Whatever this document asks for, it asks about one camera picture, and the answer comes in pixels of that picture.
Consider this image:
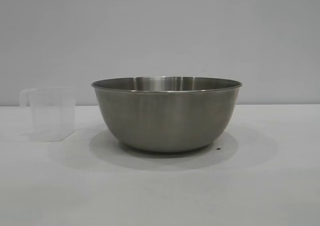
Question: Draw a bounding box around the translucent plastic measuring cup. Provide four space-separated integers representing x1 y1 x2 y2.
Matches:
19 86 77 143

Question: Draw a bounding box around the stainless steel mixing bowl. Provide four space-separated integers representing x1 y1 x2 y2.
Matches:
90 75 244 154

